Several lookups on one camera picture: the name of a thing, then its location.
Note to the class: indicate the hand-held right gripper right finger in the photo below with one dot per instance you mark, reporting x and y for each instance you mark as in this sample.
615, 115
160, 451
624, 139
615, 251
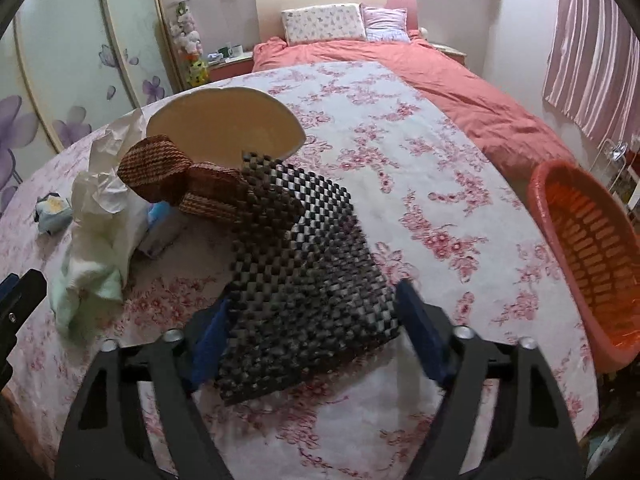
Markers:
420, 330

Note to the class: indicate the small blue and yellow item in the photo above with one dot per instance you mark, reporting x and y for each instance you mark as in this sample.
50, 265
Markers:
50, 212

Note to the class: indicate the pink curtain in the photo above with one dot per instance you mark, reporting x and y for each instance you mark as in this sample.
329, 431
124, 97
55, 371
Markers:
590, 50

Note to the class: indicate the brown woven mat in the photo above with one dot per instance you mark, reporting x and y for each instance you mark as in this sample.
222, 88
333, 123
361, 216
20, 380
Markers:
155, 165

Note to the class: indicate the pale green cloth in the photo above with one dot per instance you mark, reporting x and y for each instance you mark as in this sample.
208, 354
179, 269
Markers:
85, 295

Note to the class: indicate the pale green white garment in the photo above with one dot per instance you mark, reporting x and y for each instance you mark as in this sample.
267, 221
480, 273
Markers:
102, 200

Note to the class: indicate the light blue cloth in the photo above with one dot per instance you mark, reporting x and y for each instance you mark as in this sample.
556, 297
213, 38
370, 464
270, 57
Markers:
160, 232

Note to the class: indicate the wardrobe with purple flowers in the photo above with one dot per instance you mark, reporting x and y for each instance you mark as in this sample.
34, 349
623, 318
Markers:
75, 60

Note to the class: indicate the white mug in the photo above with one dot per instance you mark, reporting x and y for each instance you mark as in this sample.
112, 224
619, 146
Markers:
235, 51

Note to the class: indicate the coral duvet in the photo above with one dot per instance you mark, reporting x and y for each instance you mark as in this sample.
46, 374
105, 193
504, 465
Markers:
450, 75

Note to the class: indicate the clear column of plush toys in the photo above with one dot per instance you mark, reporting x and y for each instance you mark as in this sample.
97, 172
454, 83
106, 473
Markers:
187, 40

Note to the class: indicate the pink floral table cloth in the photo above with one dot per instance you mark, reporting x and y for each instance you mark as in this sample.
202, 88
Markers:
400, 160

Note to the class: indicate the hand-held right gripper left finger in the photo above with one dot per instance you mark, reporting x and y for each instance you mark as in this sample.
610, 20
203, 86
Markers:
212, 342

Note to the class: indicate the small bedside table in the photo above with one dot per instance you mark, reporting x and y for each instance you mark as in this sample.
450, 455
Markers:
450, 52

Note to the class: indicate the orange plastic basket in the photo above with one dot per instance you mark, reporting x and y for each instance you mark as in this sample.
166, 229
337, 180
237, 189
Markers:
550, 210

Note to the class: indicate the pink nightstand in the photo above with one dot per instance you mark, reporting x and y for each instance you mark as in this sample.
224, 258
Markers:
230, 67

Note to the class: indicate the floral pillow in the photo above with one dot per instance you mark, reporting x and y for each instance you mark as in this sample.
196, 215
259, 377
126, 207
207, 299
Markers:
322, 22

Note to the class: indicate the pink striped pillow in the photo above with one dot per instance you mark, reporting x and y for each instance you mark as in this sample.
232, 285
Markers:
385, 25

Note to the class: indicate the black checkered woven mat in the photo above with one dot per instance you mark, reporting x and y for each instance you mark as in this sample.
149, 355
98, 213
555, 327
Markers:
310, 260

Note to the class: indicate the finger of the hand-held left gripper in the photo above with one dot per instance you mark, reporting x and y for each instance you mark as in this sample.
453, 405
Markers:
22, 300

